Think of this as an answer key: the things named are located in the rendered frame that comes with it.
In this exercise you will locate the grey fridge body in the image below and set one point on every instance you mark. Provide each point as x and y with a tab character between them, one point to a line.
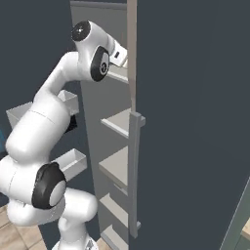
101	97

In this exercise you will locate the grey-green cupboard panel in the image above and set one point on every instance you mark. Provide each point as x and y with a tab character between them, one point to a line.
239	218

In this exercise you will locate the dark grey freezer door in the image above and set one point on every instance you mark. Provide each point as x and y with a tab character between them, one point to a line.
32	49

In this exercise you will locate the small white door bin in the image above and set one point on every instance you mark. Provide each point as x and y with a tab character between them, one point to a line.
73	161

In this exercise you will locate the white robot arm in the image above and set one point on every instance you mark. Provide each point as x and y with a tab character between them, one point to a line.
39	130

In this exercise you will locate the dark grey fridge door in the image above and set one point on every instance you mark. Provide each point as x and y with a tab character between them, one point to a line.
192	97

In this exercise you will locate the grey fridge shelf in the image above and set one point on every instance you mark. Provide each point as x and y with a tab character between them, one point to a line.
119	123
118	75
116	167
114	237
115	208

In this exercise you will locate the large white door bin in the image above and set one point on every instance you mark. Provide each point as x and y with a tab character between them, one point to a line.
70	101

